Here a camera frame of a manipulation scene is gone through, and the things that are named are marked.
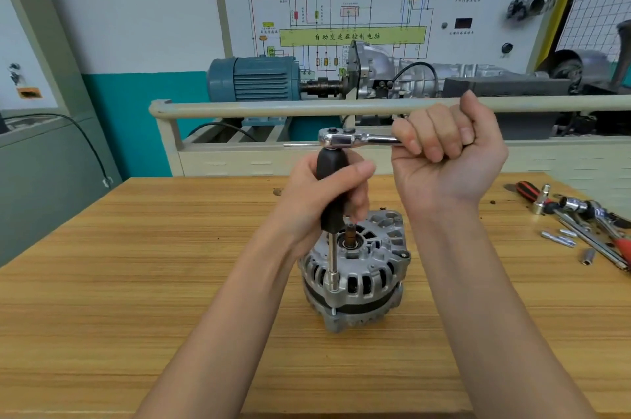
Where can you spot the person's right hand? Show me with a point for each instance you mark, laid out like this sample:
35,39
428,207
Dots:
453,177

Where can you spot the person's left hand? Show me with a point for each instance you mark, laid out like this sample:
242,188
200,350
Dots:
303,197

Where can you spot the person's left thumb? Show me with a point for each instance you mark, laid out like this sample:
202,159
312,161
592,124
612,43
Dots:
356,172

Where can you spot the person's right little finger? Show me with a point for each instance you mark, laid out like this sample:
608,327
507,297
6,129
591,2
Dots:
406,137

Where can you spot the person's right middle finger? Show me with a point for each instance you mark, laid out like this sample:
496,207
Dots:
446,130

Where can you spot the person's right thumb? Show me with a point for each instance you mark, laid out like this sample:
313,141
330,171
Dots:
480,118

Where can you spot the chrome ratchet wrench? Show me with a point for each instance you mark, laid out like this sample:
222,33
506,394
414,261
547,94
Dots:
345,138

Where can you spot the person's left forearm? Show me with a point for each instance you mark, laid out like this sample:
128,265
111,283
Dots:
217,335

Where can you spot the person's right forearm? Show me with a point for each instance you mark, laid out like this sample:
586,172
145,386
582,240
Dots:
488,325

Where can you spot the grey metal box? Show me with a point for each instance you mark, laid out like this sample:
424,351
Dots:
507,87

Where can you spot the silver transmission gearbox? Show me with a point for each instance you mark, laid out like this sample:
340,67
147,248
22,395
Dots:
424,76

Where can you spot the black round knob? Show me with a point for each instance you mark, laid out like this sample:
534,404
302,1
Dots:
507,48

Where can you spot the red digital display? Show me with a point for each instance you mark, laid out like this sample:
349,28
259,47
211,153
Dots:
463,23

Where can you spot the silver socket adapter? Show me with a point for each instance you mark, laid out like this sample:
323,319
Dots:
541,201

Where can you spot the silver car alternator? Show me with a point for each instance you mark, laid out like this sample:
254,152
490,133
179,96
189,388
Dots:
367,280

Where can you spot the silver throttle body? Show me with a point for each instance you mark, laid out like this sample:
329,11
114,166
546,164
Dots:
530,3

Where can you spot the white circuit diagram panel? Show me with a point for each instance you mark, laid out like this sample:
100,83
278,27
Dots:
374,14

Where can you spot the blue electric motor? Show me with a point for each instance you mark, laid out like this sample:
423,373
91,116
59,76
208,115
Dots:
256,78

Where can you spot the chrome ratchet with socket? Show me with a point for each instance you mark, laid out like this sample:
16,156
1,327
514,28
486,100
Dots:
586,209

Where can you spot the short silver extension bit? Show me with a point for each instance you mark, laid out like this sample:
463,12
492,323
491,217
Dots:
558,239

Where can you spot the yellow framed grid board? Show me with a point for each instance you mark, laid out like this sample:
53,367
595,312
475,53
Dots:
596,4

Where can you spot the long silver extension bar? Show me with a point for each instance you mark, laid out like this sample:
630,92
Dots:
591,242

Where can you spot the small silver socket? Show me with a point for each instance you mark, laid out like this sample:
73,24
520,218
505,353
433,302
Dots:
587,256

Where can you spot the grey metal cabinet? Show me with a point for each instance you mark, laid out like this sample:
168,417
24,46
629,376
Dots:
44,177

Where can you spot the beige bench rail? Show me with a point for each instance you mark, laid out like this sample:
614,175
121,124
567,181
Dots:
296,108

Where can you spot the beige training bench frame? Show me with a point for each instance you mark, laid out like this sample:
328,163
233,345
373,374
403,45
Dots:
236,157

